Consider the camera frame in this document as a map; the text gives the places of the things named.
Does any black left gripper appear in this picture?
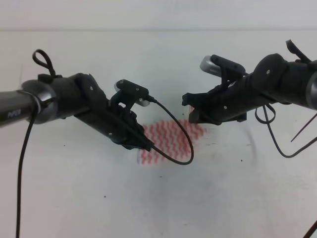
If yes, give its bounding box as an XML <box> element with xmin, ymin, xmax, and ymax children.
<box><xmin>104</xmin><ymin>99</ymin><xmax>154</xmax><ymax>151</ymax></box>

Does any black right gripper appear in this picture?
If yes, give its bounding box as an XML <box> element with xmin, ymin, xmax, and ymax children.
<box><xmin>182</xmin><ymin>81</ymin><xmax>248</xmax><ymax>125</ymax></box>

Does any pink white wavy towel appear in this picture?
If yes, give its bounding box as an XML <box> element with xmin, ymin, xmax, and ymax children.
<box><xmin>143</xmin><ymin>104</ymin><xmax>211</xmax><ymax>162</ymax></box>

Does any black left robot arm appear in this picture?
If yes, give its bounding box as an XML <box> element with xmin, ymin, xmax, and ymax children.
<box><xmin>0</xmin><ymin>73</ymin><xmax>153</xmax><ymax>151</ymax></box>

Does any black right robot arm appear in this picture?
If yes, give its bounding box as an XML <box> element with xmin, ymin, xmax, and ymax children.
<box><xmin>182</xmin><ymin>54</ymin><xmax>317</xmax><ymax>125</ymax></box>

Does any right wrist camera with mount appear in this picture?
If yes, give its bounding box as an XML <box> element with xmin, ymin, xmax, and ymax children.
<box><xmin>200</xmin><ymin>55</ymin><xmax>248</xmax><ymax>85</ymax></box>

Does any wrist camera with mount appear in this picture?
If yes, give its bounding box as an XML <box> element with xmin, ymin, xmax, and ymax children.
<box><xmin>110</xmin><ymin>79</ymin><xmax>150</xmax><ymax>112</ymax></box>
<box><xmin>200</xmin><ymin>55</ymin><xmax>248</xmax><ymax>85</ymax></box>

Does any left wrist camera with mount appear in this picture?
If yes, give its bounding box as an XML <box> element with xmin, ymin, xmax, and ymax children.
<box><xmin>110</xmin><ymin>79</ymin><xmax>150</xmax><ymax>112</ymax></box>

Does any black left camera cable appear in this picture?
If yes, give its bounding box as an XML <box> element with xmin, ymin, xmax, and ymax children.
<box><xmin>16</xmin><ymin>49</ymin><xmax>194</xmax><ymax>238</ymax></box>

